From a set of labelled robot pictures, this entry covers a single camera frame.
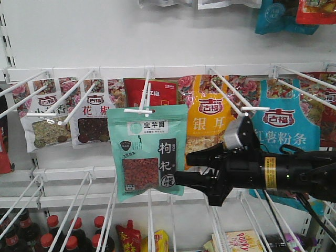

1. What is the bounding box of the red spout sauce pouch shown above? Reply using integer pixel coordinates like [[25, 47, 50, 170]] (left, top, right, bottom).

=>
[[115, 219, 142, 252]]

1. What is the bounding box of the red bag top right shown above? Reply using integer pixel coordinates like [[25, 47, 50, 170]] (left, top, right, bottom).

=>
[[296, 0, 335, 25]]

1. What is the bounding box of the teal goji berry pouch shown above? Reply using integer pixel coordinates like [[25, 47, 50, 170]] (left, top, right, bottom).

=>
[[107, 104, 188, 202]]

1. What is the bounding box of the purple dark packet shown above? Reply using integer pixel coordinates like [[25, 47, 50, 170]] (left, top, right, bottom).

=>
[[265, 233, 317, 251]]

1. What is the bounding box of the white peg hook right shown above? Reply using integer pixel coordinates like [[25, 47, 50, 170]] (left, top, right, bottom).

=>
[[208, 68, 270, 117]]

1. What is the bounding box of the red floral bag right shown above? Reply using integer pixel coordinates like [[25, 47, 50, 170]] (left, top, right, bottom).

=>
[[298, 76, 335, 148]]

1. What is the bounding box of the white peg hook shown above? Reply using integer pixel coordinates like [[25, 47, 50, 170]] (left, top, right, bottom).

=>
[[208, 68, 270, 117], [123, 70, 153, 118]]

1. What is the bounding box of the red black bag left edge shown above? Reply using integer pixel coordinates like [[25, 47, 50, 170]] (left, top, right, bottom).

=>
[[0, 89, 15, 175]]

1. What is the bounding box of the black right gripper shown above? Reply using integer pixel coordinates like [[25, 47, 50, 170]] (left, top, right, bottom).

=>
[[174, 143, 265, 206]]

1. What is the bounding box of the red tea bag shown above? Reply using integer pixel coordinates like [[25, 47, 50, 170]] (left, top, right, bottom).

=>
[[123, 78, 178, 107]]

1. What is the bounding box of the white peg hook centre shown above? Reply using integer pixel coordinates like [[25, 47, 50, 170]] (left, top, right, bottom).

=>
[[123, 70, 153, 118]]

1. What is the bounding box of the dark bottle red cap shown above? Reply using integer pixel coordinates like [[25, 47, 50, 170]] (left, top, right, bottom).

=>
[[71, 217, 91, 251], [92, 234, 115, 251], [94, 216, 104, 234], [65, 236, 80, 252]]

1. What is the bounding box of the Pocky box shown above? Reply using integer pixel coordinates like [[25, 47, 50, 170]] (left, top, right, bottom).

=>
[[220, 230, 264, 252]]

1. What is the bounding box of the white peppercorn spice bag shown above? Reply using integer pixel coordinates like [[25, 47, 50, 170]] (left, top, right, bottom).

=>
[[69, 79, 127, 149]]

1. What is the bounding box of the blue bag top right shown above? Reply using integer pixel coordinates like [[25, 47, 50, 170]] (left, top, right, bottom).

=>
[[255, 0, 319, 35]]

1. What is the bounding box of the yellow snack packet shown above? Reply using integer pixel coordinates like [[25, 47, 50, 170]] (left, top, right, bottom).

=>
[[141, 230, 169, 252]]

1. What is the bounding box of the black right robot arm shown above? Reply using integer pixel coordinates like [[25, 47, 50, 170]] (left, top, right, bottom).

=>
[[174, 144, 335, 206]]

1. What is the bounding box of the yellow white fungus bag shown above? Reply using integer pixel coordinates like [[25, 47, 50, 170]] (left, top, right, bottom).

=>
[[177, 75, 237, 154]]

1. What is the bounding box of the white fennel spice bag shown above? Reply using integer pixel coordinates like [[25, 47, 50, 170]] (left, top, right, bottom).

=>
[[12, 77, 78, 152]]

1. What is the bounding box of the blue sweet potato noodle bag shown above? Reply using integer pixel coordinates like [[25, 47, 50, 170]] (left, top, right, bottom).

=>
[[243, 78, 326, 213]]

